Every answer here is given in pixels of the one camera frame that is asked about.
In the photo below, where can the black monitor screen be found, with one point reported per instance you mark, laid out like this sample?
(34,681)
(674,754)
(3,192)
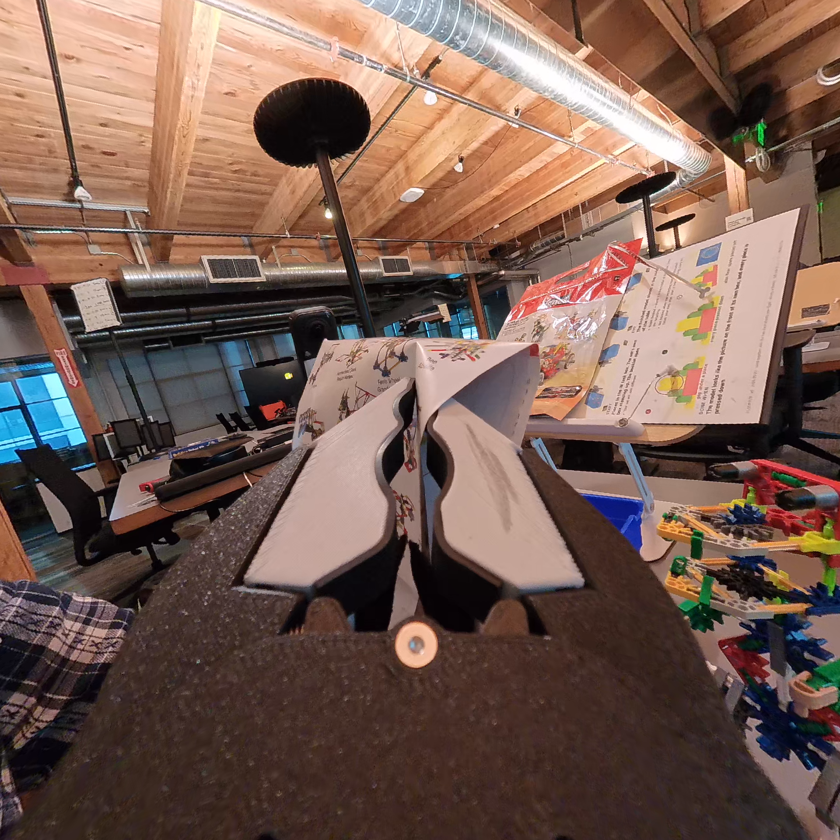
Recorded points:
(269,387)

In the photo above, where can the white hanging paper sign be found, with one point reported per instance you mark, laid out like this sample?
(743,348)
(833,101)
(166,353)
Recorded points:
(96,305)

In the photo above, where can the black pole with round disc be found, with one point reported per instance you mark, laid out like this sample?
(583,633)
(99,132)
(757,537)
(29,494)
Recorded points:
(312,121)
(676,223)
(646,187)

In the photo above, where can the silver ventilation duct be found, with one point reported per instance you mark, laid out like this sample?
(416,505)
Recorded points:
(525,52)

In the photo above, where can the small blue plastic bin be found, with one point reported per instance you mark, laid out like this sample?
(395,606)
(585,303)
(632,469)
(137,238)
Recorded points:
(613,518)

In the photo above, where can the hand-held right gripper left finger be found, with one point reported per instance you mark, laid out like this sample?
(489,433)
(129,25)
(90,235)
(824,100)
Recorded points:
(328,505)

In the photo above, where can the yellow green construction toy model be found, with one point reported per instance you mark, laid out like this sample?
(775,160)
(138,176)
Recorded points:
(722,518)

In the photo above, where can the wooden office desk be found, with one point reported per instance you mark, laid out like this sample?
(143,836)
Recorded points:
(144,502)

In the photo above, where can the paper instruction booklet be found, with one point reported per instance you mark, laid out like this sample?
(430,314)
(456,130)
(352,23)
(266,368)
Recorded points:
(367,367)

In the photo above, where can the white printed instruction sheet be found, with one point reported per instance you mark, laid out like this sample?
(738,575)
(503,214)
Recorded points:
(735,315)

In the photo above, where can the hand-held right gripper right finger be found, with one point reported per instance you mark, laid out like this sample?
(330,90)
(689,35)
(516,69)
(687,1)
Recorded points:
(505,512)

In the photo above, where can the black round-lens camera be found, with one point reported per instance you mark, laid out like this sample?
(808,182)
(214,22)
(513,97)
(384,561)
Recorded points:
(312,331)

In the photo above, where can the thin silver duct with vents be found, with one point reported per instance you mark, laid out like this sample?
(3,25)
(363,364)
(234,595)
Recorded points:
(295,275)

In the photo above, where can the black office chair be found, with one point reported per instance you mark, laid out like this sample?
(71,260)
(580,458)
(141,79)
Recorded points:
(72,499)

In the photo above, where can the red plastic bag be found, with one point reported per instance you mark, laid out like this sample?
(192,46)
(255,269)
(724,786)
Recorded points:
(571,289)

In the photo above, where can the plaid shirt sleeve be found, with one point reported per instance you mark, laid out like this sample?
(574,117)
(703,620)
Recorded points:
(52,656)

